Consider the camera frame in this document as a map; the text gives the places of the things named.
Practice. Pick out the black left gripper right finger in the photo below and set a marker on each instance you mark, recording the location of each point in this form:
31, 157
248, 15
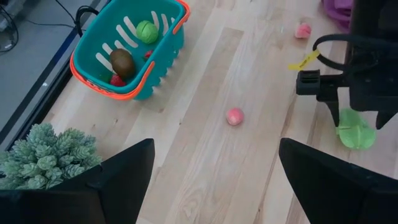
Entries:
335, 193

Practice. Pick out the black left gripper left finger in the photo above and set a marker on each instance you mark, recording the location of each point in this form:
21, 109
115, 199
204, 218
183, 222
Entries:
93, 193

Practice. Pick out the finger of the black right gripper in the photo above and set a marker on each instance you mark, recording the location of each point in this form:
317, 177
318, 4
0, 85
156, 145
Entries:
335, 112
384, 119

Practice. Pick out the green toy starfruit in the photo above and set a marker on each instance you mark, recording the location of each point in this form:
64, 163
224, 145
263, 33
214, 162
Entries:
356, 133

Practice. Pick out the pink toy peach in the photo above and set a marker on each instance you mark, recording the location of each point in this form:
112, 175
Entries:
303, 31
235, 116

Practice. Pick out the brown toy kiwi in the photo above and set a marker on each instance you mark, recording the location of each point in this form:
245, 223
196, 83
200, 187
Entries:
122, 63

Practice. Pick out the green toy cabbage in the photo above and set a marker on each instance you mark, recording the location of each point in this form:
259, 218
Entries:
147, 31

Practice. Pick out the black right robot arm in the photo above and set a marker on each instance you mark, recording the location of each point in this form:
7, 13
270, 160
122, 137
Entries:
376, 15

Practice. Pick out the potted green succulent plant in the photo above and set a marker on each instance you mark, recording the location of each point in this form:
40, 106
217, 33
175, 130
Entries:
46, 158

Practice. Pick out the purple cloth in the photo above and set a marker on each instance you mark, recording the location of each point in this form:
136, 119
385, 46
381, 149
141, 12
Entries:
339, 12

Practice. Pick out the teal basket with orange rim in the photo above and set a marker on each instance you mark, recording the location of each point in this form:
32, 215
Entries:
93, 40

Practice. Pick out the black metal table frame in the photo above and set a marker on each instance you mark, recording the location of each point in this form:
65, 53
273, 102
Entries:
31, 113

